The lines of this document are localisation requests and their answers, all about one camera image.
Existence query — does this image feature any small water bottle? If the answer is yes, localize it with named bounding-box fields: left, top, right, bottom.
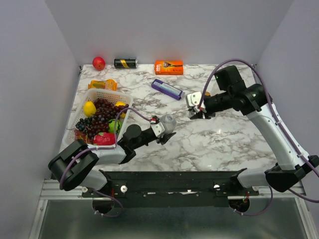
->
left=159, top=114, right=177, bottom=134

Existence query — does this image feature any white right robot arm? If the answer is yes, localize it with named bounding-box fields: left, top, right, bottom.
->
left=185, top=65, right=319, bottom=195

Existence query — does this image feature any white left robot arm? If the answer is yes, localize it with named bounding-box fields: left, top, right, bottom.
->
left=48, top=122, right=175, bottom=197

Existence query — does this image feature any purple toothpaste box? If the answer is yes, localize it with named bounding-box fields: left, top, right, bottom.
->
left=151, top=79, right=184, bottom=101

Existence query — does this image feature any yellow lemon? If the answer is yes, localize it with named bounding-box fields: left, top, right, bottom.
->
left=115, top=102, right=126, bottom=118
left=83, top=101, right=97, bottom=117

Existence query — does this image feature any pink dragon fruit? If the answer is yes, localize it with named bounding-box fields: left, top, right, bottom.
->
left=93, top=132, right=115, bottom=146

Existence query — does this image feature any orange razor box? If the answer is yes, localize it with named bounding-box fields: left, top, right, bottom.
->
left=155, top=60, right=183, bottom=75

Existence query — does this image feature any dark red grapes bunch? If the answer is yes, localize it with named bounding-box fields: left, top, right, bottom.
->
left=86, top=98, right=129, bottom=138

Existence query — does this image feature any white plastic basket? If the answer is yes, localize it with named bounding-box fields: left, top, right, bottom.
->
left=62, top=88, right=134, bottom=147

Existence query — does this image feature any orange snack bag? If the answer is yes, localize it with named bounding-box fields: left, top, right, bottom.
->
left=88, top=79, right=118, bottom=91

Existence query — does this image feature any dark blue grapes bunch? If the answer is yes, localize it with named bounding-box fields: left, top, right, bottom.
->
left=75, top=117, right=93, bottom=132

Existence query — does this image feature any light red grapes bunch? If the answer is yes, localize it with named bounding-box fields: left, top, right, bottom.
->
left=74, top=129, right=93, bottom=144

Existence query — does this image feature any black gold can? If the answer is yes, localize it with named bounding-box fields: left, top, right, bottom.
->
left=114, top=59, right=138, bottom=69

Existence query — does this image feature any red apple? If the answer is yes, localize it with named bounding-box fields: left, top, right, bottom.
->
left=92, top=56, right=106, bottom=71

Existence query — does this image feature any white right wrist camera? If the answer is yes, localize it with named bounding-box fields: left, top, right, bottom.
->
left=185, top=92, right=206, bottom=113

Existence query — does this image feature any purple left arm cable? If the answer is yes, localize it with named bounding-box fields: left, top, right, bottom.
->
left=59, top=107, right=157, bottom=218

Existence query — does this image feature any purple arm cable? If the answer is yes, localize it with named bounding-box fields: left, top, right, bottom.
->
left=59, top=107, right=157, bottom=218
left=198, top=58, right=319, bottom=216

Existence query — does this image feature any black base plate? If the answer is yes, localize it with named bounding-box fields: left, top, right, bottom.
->
left=49, top=170, right=292, bottom=209

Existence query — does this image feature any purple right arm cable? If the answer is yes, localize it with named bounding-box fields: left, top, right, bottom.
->
left=198, top=58, right=319, bottom=216

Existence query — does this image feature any aluminium mounting rail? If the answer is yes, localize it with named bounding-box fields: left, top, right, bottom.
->
left=39, top=179, right=306, bottom=200

